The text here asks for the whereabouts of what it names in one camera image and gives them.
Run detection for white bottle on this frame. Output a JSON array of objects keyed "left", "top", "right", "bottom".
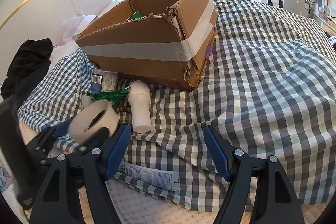
[{"left": 127, "top": 80, "right": 152, "bottom": 133}]

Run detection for white fleece blanket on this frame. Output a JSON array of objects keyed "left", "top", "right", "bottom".
[{"left": 16, "top": 122, "right": 315, "bottom": 224}]

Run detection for brown bead bracelet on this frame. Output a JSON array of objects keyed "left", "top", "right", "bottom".
[{"left": 114, "top": 105, "right": 132, "bottom": 115}]

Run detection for silver fridge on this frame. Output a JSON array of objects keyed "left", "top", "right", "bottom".
[{"left": 282, "top": 0, "right": 310, "bottom": 17}]

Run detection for black cloth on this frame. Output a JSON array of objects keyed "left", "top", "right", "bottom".
[{"left": 0, "top": 38, "right": 54, "bottom": 106}]

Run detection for white plastic bag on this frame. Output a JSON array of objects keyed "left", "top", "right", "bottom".
[{"left": 62, "top": 10, "right": 99, "bottom": 43}]

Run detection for taped cardboard box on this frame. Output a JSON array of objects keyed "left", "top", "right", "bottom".
[{"left": 76, "top": 0, "right": 219, "bottom": 90}]

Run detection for white tape roll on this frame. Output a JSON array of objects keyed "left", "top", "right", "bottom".
[{"left": 68, "top": 100, "right": 118, "bottom": 144}]

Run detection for cotton swab box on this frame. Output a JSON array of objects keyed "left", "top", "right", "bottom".
[{"left": 91, "top": 69, "right": 118, "bottom": 92}]

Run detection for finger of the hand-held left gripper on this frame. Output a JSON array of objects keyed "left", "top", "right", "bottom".
[
  {"left": 25, "top": 119, "right": 72, "bottom": 159},
  {"left": 39, "top": 127, "right": 111, "bottom": 165}
]

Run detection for white printed tube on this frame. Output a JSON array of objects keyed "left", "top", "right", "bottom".
[{"left": 118, "top": 162, "right": 180, "bottom": 190}]

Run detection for checkered blanket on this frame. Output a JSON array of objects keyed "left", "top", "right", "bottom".
[{"left": 17, "top": 0, "right": 336, "bottom": 207}]

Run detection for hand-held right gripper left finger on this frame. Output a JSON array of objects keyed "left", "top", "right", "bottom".
[{"left": 29, "top": 124, "right": 132, "bottom": 224}]

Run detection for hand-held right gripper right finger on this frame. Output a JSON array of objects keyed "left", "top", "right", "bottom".
[{"left": 203, "top": 126, "right": 305, "bottom": 224}]

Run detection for green printed wrapper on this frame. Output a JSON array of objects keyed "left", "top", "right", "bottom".
[{"left": 86, "top": 88, "right": 130, "bottom": 106}]

